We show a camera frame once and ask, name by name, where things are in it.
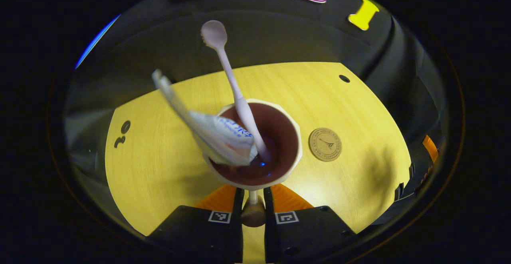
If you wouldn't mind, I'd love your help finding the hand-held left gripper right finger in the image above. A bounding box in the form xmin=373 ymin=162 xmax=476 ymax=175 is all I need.
xmin=263 ymin=183 xmax=358 ymax=264

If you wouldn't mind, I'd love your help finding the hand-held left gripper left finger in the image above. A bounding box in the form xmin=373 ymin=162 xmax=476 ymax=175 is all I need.
xmin=147 ymin=184 xmax=245 ymax=264

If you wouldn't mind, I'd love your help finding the beige cup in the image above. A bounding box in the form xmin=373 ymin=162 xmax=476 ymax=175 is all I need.
xmin=203 ymin=99 xmax=303 ymax=228

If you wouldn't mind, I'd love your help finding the round cork coaster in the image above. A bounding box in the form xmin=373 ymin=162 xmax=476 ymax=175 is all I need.
xmin=309 ymin=128 xmax=343 ymax=162

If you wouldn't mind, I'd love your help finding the white toothpaste tube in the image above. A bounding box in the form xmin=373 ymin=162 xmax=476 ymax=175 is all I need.
xmin=152 ymin=69 xmax=258 ymax=167

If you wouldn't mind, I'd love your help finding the pale pink toothbrush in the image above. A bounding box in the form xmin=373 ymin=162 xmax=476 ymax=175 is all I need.
xmin=201 ymin=20 xmax=272 ymax=163

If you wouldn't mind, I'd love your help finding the wooden desktop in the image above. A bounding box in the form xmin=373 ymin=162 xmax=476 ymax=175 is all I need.
xmin=105 ymin=62 xmax=412 ymax=264

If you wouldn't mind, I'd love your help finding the black backdrop cloth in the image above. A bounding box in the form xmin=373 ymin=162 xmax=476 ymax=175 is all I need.
xmin=64 ymin=0 xmax=452 ymax=216

